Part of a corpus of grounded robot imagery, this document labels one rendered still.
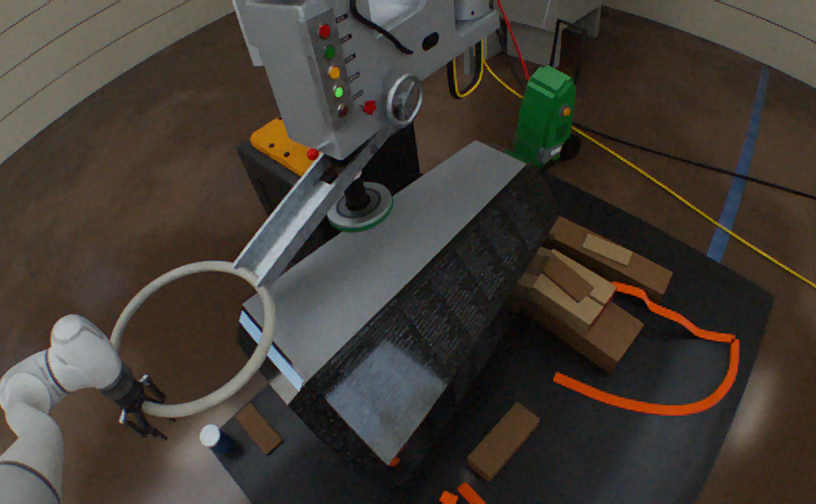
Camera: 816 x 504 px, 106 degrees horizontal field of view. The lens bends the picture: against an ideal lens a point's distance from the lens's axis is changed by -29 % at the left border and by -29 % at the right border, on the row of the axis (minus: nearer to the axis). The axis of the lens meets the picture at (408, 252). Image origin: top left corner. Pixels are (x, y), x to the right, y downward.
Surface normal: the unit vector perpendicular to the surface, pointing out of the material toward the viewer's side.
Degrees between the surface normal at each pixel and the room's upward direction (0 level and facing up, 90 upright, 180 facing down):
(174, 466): 0
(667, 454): 0
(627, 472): 0
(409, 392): 45
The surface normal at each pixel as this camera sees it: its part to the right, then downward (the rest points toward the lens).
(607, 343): -0.11, -0.63
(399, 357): 0.44, -0.12
